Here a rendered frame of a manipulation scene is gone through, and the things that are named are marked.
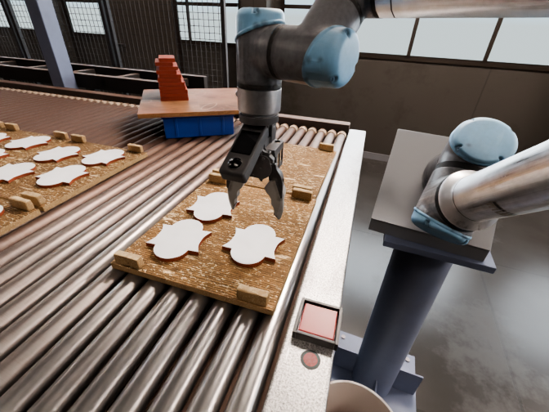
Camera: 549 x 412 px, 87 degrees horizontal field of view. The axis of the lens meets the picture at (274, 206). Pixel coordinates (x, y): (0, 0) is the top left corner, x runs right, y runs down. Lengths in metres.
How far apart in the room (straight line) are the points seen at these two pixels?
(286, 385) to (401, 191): 0.60
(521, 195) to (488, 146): 0.23
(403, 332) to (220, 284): 0.77
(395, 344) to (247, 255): 0.77
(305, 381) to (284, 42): 0.48
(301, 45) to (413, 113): 3.27
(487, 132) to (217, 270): 0.61
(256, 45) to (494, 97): 3.39
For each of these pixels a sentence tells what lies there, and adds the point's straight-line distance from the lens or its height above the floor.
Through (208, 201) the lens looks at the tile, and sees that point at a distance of 0.80.
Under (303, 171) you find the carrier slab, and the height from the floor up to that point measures 0.94.
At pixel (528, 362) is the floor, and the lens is 2.05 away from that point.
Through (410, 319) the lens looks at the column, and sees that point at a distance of 1.13.
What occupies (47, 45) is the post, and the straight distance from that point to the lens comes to 2.50.
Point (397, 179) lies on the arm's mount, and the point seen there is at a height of 1.00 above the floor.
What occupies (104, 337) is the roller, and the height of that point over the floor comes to 0.92.
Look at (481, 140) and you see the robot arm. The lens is 0.72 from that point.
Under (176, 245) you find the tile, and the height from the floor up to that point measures 0.95.
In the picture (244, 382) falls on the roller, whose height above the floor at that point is 0.92.
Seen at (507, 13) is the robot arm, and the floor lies 1.38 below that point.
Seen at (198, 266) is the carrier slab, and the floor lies 0.94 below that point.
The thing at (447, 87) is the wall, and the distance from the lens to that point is 3.65.
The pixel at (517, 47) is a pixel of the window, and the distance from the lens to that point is 3.69.
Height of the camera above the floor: 1.36
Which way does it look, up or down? 32 degrees down
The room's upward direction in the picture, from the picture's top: 3 degrees clockwise
